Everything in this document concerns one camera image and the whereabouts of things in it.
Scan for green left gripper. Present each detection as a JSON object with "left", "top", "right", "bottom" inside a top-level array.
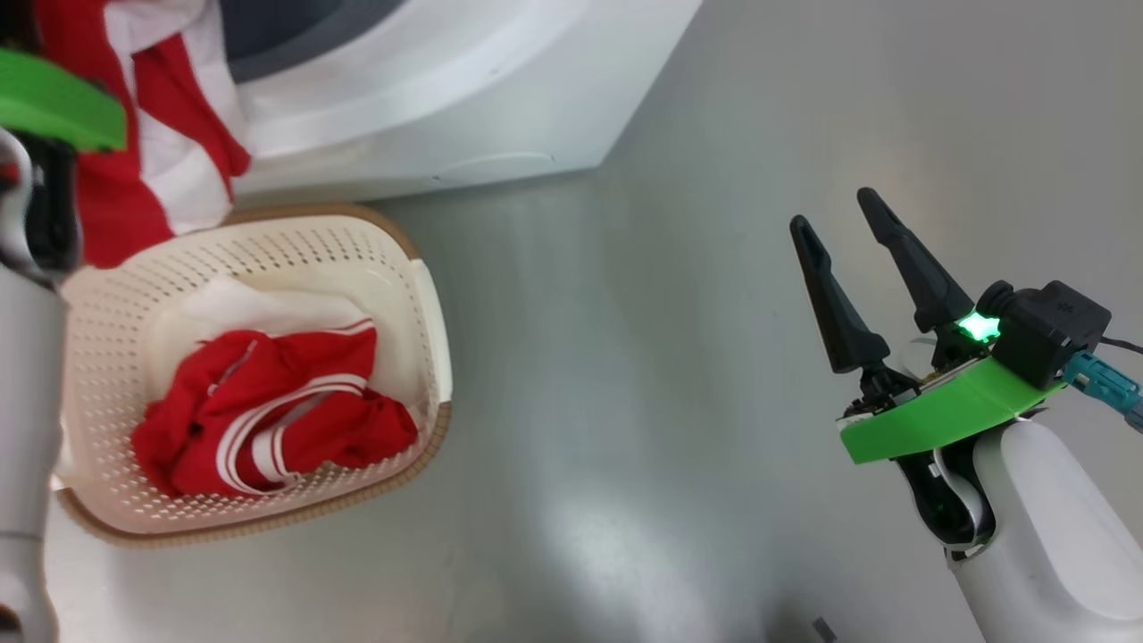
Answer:
[{"left": 0, "top": 49, "right": 128, "bottom": 151}]

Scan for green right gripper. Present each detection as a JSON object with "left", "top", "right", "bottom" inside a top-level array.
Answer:
[{"left": 789, "top": 188, "right": 1068, "bottom": 465}]

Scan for red garment wide white stripes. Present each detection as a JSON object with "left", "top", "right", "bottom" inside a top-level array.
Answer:
[{"left": 36, "top": 0, "right": 253, "bottom": 269}]

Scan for red garment thin white stripes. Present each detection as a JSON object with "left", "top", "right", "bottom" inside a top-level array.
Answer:
[{"left": 132, "top": 277, "right": 419, "bottom": 499}]

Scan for white front-load washing machine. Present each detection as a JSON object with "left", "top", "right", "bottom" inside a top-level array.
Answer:
[{"left": 214, "top": 0, "right": 706, "bottom": 205}]

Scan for cream perforated laundry basket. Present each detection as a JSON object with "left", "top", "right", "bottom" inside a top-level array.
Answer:
[{"left": 54, "top": 204, "right": 454, "bottom": 547}]

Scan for round drain filter cover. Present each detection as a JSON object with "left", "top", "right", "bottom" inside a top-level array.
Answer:
[{"left": 429, "top": 152, "right": 556, "bottom": 185}]

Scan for teal cable connector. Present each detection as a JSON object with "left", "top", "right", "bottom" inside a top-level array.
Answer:
[{"left": 1063, "top": 350, "right": 1143, "bottom": 434}]

